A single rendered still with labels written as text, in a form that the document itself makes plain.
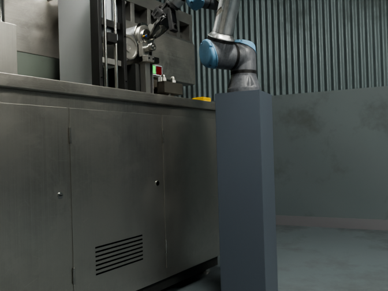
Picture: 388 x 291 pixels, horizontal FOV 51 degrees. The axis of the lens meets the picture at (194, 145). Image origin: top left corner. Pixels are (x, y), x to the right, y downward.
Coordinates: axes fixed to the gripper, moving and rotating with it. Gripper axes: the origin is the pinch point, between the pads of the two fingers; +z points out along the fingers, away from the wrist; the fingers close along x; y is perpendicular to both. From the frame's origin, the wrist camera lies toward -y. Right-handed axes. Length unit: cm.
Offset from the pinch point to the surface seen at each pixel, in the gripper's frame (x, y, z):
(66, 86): 74, -44, 4
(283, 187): -166, -69, 62
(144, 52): 6.3, -6.2, 6.0
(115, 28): 34.3, -8.5, -3.4
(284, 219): -165, -89, 79
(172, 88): -15.3, -18.6, 16.0
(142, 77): 7.1, -15.2, 14.8
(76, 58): 37.1, -1.3, 20.7
